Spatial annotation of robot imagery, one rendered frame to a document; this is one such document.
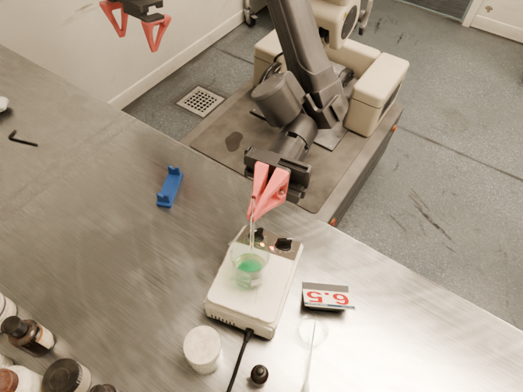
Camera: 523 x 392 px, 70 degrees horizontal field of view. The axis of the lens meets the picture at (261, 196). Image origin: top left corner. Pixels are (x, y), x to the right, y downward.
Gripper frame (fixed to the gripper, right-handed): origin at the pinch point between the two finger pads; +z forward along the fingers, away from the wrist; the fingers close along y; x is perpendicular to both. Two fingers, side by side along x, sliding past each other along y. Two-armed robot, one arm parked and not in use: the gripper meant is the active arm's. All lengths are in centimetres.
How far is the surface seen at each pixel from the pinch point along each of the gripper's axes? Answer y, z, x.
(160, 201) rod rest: -26.3, -9.6, 24.8
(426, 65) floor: 28, -222, 100
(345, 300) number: 17.3, -4.5, 23.5
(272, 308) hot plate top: 6.1, 4.9, 17.2
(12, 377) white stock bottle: -22.5, 29.7, 15.2
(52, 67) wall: -129, -70, 59
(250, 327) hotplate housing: 3.7, 7.8, 22.1
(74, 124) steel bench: -61, -22, 26
